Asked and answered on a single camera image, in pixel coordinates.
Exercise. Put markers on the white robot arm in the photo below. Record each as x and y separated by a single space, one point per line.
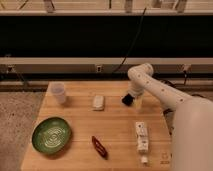
192 133

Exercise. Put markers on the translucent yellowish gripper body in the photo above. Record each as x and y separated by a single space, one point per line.
138 102

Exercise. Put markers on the translucent plastic cup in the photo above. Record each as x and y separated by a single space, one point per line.
57 89

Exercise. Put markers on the white rectangular box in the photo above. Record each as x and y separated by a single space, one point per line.
142 137

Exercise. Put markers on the white wall outlet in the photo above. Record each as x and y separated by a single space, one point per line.
99 69

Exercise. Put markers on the white sponge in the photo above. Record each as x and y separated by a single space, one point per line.
98 102

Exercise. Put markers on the small white cap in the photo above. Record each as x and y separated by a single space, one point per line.
144 160

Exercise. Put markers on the green ribbed bowl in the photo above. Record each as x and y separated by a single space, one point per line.
51 135

